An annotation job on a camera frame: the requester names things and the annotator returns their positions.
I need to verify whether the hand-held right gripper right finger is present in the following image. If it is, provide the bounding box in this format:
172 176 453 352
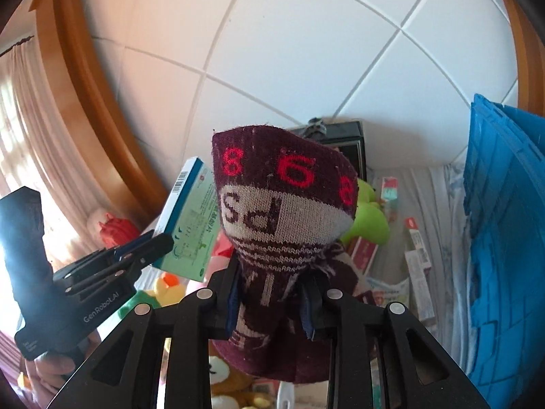
299 272 491 409

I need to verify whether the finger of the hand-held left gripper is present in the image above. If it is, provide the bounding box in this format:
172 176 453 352
55 229 156 284
64 233 175 298

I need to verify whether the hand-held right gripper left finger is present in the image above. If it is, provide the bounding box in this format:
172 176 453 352
47 261 240 409

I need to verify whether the green white medicine box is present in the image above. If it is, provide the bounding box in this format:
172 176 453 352
152 157 221 283

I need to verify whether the brown bear plush toy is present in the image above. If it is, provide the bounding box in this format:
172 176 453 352
207 344 282 409

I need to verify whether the maroon patterned sock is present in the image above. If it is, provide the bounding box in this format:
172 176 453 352
212 125 376 385

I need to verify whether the person's left hand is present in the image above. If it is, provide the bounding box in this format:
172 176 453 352
25 333 104 395

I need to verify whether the red handbag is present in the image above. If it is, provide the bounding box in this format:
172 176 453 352
97 215 142 251

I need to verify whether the yellow duck plush toy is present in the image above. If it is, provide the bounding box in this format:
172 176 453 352
144 273 189 308

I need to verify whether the pale pink bag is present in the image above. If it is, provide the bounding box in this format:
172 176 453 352
86 208 108 239

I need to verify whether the red white flat box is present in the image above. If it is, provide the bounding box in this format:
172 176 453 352
346 238 380 274

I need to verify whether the lime green plush toy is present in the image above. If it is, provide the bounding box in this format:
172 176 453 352
338 178 391 246

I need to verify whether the white red narrow carton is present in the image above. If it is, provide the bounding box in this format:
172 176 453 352
410 264 438 330
404 216 434 274

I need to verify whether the beige curtain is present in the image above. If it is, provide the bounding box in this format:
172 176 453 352
0 36 125 267

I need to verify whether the red teal toothbrush pack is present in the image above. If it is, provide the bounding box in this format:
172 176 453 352
378 176 402 223

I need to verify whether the blue plastic crate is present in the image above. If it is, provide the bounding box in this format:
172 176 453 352
462 93 545 389

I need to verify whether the wooden window frame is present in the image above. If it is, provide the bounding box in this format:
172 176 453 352
32 0 172 231

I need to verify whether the black picture frame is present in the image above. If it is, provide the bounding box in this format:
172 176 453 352
287 119 367 180

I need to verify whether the wooden door frame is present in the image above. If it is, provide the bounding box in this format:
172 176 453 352
493 0 545 113

